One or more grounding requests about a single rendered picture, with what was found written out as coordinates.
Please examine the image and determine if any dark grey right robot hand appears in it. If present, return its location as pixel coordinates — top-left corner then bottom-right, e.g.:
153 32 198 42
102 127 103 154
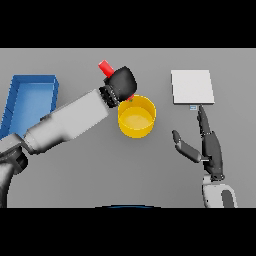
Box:
171 104 225 183

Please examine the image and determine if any red beaker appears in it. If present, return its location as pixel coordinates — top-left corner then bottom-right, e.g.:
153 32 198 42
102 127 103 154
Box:
98 59 135 102

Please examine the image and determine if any blue tray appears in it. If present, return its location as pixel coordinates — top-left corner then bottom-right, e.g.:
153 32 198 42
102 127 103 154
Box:
0 74 60 140

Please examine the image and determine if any yellow bowl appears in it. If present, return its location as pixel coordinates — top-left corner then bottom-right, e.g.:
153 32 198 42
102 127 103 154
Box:
117 94 157 139

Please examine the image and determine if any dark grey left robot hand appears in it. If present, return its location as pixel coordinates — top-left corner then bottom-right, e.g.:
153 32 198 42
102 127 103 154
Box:
98 65 138 108

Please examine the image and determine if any pale square measuring scale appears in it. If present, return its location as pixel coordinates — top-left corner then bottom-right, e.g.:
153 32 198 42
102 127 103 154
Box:
170 69 216 111

